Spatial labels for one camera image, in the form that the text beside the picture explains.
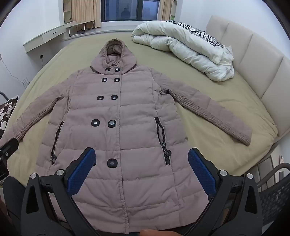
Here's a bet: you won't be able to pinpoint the dark window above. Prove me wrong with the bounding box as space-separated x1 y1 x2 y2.
103 0 159 22

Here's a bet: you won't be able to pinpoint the beige padded headboard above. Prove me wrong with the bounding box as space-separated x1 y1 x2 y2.
206 15 290 137

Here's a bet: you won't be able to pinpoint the brown patterned cushion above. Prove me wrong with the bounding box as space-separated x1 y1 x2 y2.
0 95 19 139

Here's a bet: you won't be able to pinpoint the pink hooded down coat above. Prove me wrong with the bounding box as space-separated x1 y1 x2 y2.
5 40 253 227

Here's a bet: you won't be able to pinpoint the black frame chair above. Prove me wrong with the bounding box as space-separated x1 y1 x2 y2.
67 23 86 37

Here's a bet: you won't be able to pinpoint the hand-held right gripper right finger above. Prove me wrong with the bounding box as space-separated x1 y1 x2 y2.
181 147 263 236

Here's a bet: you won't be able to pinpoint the wall-mounted white desk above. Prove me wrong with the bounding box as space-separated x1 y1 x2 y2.
23 21 78 54

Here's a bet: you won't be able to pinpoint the black mesh chair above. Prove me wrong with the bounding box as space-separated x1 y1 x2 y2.
255 163 290 225

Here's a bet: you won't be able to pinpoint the zebra striped pillow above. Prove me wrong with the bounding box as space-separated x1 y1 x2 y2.
164 20 225 48

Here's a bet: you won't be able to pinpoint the wall cable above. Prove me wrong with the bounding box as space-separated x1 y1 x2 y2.
0 54 30 87

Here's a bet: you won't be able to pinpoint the white duvet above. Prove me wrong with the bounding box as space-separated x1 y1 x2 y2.
131 20 234 82

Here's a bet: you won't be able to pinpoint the white bookshelf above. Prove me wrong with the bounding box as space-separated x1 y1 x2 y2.
63 0 73 24

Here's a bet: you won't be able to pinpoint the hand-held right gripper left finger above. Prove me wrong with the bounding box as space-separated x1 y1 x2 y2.
20 147 100 236

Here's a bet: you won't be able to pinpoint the beige curtain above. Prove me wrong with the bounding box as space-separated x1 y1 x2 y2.
156 0 173 21
70 0 102 31

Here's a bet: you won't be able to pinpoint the bed with green sheet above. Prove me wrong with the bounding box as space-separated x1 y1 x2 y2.
7 29 279 182

